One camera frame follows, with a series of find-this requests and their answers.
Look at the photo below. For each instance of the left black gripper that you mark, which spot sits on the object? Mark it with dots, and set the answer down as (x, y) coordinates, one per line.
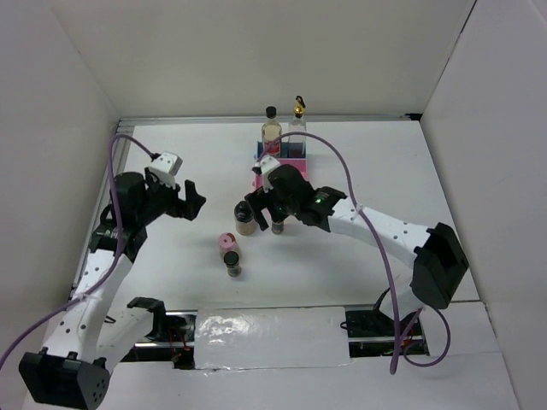
(194, 201)

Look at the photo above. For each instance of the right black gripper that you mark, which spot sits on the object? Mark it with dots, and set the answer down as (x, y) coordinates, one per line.
(255, 199)

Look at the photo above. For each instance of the large black lid spice jar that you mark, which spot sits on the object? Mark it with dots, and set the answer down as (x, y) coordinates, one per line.
(244, 219)

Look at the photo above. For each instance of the pink lid spice jar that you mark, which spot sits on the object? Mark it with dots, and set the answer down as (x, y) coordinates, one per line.
(226, 243)

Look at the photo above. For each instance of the gold spout glass bottle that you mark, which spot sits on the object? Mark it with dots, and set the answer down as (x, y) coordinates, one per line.
(297, 141)

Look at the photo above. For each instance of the black cap sauce bottle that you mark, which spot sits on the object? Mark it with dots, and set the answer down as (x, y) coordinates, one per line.
(271, 130)

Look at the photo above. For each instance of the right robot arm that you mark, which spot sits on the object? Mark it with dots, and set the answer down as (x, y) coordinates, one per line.
(434, 254)

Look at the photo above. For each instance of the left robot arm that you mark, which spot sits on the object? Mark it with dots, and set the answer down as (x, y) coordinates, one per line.
(74, 367)

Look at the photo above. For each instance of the small dark spice jar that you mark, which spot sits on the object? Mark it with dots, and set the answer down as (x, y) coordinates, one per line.
(277, 226)

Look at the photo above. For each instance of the pink plastic bin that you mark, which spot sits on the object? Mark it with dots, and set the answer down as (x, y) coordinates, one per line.
(299, 163)

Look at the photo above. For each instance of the front black lid spice jar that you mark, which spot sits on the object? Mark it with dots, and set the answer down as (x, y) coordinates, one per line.
(231, 260)

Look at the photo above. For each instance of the blue plastic bin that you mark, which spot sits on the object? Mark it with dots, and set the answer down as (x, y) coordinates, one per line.
(288, 150)

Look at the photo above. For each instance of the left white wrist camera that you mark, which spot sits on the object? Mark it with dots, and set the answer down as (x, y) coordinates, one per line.
(165, 167)

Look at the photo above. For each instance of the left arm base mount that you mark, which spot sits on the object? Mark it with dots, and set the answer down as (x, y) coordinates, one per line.
(175, 346)

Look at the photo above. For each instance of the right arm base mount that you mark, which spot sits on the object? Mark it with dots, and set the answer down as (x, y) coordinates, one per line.
(371, 334)

